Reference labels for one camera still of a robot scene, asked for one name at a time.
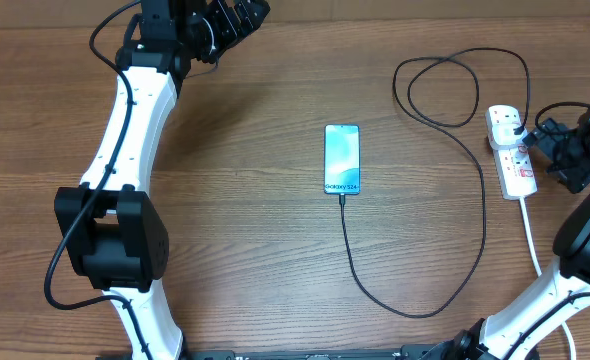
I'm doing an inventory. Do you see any black Galaxy smartphone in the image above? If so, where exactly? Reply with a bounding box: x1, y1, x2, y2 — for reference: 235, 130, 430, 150
324, 124, 361, 195

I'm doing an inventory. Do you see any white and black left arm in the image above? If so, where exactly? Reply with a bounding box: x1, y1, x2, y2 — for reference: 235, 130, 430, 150
54, 0, 270, 359

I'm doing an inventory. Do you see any white power strip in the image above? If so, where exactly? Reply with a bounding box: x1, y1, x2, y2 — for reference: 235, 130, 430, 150
485, 105, 537, 200

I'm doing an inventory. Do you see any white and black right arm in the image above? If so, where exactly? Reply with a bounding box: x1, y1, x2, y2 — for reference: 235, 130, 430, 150
423, 103, 590, 360

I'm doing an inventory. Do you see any white USB charger plug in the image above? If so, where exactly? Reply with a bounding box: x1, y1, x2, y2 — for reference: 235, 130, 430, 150
488, 123, 527, 151

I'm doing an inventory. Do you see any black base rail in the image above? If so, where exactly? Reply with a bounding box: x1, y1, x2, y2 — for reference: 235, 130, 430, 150
181, 345, 432, 360

